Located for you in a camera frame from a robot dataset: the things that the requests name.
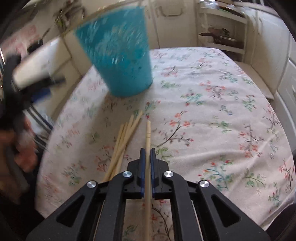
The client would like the white base cabinet with drawers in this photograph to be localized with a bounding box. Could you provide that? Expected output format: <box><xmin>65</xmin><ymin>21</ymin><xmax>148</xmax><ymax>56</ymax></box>
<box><xmin>245</xmin><ymin>0</ymin><xmax>296</xmax><ymax>130</ymax></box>

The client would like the metal pot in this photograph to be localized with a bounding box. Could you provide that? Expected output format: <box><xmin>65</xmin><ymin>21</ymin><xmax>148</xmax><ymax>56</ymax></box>
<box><xmin>199</xmin><ymin>28</ymin><xmax>238</xmax><ymax>47</ymax></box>

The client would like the white trolley cart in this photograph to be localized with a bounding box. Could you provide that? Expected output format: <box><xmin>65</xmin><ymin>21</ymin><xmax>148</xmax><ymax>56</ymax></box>
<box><xmin>196</xmin><ymin>0</ymin><xmax>249</xmax><ymax>61</ymax></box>

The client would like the blue perforated plastic basket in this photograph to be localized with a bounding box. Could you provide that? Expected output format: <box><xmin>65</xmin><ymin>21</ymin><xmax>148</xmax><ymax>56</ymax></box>
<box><xmin>75</xmin><ymin>6</ymin><xmax>154</xmax><ymax>98</ymax></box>

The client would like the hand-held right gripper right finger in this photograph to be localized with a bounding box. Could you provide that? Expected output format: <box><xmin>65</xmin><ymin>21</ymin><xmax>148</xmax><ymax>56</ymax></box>
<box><xmin>150</xmin><ymin>148</ymin><xmax>271</xmax><ymax>241</ymax></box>

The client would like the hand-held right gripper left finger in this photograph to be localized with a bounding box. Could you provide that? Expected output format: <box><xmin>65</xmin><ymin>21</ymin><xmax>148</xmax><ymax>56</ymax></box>
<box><xmin>25</xmin><ymin>148</ymin><xmax>147</xmax><ymax>241</ymax></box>

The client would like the wall utensil rack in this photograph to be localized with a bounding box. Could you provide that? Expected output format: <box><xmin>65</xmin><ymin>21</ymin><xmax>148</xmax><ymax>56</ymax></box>
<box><xmin>52</xmin><ymin>0</ymin><xmax>87</xmax><ymax>33</ymax></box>

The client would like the white base cabinet with doors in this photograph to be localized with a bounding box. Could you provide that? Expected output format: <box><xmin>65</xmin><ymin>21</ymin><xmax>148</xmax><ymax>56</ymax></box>
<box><xmin>146</xmin><ymin>0</ymin><xmax>199</xmax><ymax>49</ymax></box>

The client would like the table with floral cloth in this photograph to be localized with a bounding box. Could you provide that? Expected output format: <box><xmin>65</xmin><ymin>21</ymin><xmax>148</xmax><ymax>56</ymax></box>
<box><xmin>35</xmin><ymin>47</ymin><xmax>296</xmax><ymax>241</ymax></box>

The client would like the blue striped cloth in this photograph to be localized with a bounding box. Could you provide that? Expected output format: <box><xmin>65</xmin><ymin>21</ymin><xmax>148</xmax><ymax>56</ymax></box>
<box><xmin>25</xmin><ymin>104</ymin><xmax>55</xmax><ymax>149</ymax></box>

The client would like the person's left hand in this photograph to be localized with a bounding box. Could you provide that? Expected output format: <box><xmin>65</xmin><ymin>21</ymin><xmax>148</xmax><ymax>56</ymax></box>
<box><xmin>0</xmin><ymin>130</ymin><xmax>40</xmax><ymax>176</ymax></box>

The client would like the slender bamboo chopstick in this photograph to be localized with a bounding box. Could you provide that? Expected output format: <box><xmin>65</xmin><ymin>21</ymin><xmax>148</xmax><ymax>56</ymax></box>
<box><xmin>144</xmin><ymin>120</ymin><xmax>152</xmax><ymax>241</ymax></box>

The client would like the row of wooden chopsticks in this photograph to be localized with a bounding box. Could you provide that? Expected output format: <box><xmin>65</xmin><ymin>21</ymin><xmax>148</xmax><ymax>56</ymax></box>
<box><xmin>102</xmin><ymin>111</ymin><xmax>144</xmax><ymax>183</ymax></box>

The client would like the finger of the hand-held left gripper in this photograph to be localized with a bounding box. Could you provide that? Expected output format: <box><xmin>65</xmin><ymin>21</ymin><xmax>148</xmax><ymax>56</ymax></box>
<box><xmin>28</xmin><ymin>88</ymin><xmax>52</xmax><ymax>105</ymax></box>

